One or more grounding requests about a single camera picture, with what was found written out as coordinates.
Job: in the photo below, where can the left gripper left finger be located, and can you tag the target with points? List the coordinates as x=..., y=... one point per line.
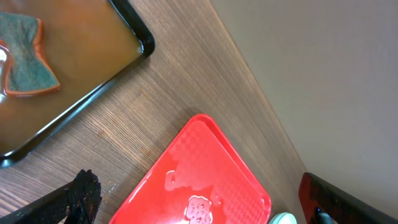
x=75, y=202

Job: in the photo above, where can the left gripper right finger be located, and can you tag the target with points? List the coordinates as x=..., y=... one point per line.
x=322, y=202

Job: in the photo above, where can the light blue plate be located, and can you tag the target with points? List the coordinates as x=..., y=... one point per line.
x=283, y=218

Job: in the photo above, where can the orange green sponge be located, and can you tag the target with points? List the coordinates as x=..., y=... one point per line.
x=24, y=69

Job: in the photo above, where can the red plastic serving tray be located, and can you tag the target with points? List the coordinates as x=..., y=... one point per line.
x=199, y=178

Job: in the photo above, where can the black water tray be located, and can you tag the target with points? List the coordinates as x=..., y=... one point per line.
x=87, y=44

